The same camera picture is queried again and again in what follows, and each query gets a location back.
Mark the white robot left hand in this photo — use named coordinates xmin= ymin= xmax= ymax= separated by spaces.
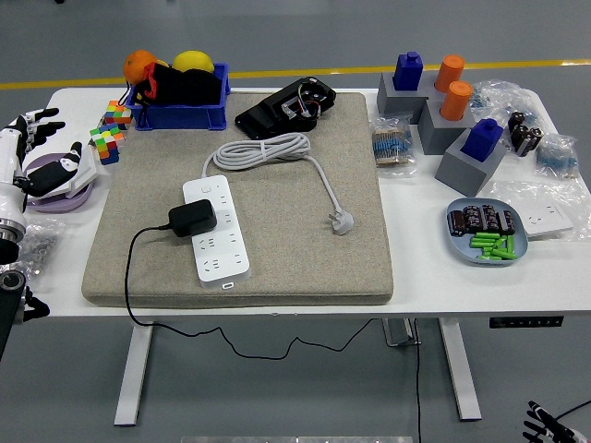
xmin=0 ymin=107 xmax=84 ymax=222

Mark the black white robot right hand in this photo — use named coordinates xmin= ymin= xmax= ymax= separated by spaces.
xmin=521 ymin=400 xmax=591 ymax=443

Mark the thin black adapter cord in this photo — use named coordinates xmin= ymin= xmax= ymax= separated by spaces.
xmin=123 ymin=223 xmax=384 ymax=360

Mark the black plug adapter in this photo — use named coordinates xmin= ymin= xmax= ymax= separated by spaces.
xmin=167 ymin=198 xmax=219 ymax=239

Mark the white power strip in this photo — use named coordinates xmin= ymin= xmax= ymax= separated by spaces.
xmin=182 ymin=174 xmax=253 ymax=291

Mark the grey power strip cord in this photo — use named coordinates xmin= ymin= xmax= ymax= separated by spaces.
xmin=200 ymin=132 xmax=356 ymax=237

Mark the black table control panel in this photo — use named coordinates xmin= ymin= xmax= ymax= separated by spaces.
xmin=488 ymin=315 xmax=565 ymax=329

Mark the twisted colourful puzzle cube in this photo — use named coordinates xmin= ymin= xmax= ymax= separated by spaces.
xmin=89 ymin=122 xmax=127 ymax=166

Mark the white table leg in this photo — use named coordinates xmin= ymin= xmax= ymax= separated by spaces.
xmin=437 ymin=317 xmax=484 ymax=422
xmin=114 ymin=320 xmax=156 ymax=426

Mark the small colourful puzzle cube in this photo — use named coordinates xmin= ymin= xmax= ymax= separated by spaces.
xmin=103 ymin=100 xmax=134 ymax=131

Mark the orange fruit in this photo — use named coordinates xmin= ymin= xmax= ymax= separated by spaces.
xmin=122 ymin=49 xmax=159 ymax=86

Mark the black pouch with red trim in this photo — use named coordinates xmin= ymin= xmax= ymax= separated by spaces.
xmin=117 ymin=62 xmax=186 ymax=108

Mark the blue plastic bin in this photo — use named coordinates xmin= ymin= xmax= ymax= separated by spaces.
xmin=124 ymin=63 xmax=231 ymax=132

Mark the blue-grey plate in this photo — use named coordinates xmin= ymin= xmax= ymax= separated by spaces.
xmin=444 ymin=197 xmax=530 ymax=268

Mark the plain black cloth pouch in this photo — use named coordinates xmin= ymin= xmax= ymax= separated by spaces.
xmin=178 ymin=67 xmax=223 ymax=107

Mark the yellow lemon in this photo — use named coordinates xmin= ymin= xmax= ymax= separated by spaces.
xmin=172 ymin=49 xmax=216 ymax=74

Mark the large clear plastic bag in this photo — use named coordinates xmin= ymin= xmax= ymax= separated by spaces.
xmin=488 ymin=177 xmax=591 ymax=244

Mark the grey block holder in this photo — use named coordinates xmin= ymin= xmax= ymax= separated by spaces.
xmin=416 ymin=99 xmax=476 ymax=156
xmin=434 ymin=128 xmax=509 ymax=198
xmin=376 ymin=71 xmax=440 ymax=125

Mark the clear bag of blue parts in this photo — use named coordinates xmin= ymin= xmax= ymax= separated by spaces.
xmin=534 ymin=132 xmax=581 ymax=180
xmin=469 ymin=78 xmax=541 ymax=130

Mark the bag of black capacitors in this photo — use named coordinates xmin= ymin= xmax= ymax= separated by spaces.
xmin=506 ymin=110 xmax=546 ymax=159

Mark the blue square peg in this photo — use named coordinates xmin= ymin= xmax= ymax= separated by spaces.
xmin=392 ymin=50 xmax=425 ymax=92
xmin=461 ymin=117 xmax=504 ymax=163

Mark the beige fabric mat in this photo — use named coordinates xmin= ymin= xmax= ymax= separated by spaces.
xmin=81 ymin=90 xmax=395 ymax=309

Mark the clear bag of resistors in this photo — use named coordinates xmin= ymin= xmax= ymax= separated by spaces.
xmin=370 ymin=114 xmax=419 ymax=179

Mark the orange cylinder peg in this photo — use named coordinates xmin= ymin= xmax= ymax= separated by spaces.
xmin=434 ymin=54 xmax=465 ymax=94
xmin=439 ymin=80 xmax=475 ymax=123

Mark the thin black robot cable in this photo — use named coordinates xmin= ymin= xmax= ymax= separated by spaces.
xmin=553 ymin=400 xmax=591 ymax=419

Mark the white wall switch panel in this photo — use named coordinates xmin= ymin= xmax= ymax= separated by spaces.
xmin=25 ymin=147 xmax=101 ymax=199

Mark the black hanging cable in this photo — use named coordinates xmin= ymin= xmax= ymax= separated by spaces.
xmin=412 ymin=317 xmax=424 ymax=443

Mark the metal bracket under table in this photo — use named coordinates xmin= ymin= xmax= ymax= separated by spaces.
xmin=381 ymin=317 xmax=422 ymax=348

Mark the white wall socket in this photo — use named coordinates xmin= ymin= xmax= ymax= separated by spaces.
xmin=519 ymin=201 xmax=575 ymax=240

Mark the black device with coloured wires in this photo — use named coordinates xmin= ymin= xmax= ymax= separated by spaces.
xmin=234 ymin=76 xmax=337 ymax=140

